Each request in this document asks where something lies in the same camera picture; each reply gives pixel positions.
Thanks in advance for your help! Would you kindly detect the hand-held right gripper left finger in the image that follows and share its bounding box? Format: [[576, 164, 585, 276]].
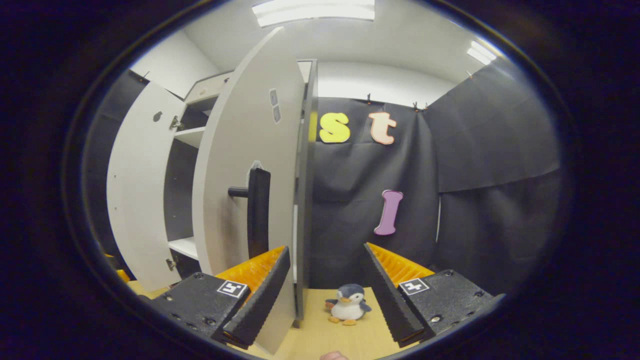
[[150, 245, 292, 351]]

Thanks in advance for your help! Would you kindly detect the white and grey cabinet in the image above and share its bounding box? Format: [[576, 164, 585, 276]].
[[165, 60, 319, 328]]

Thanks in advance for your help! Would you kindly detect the black backdrop cloth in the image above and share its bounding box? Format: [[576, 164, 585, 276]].
[[82, 55, 563, 296]]

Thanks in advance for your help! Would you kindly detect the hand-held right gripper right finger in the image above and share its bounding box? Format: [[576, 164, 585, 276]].
[[362, 242, 501, 348]]

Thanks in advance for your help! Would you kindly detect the small ceiling light panel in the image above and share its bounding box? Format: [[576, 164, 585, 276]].
[[466, 40, 498, 66]]

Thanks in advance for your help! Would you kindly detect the long ceiling light panel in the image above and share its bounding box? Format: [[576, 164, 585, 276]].
[[251, 0, 376, 28]]

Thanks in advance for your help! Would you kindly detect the penguin plush toy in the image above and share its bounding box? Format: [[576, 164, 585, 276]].
[[325, 283, 373, 327]]

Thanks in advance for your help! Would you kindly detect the white cabinet door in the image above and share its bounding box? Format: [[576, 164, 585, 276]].
[[106, 81, 188, 292], [191, 26, 307, 356]]

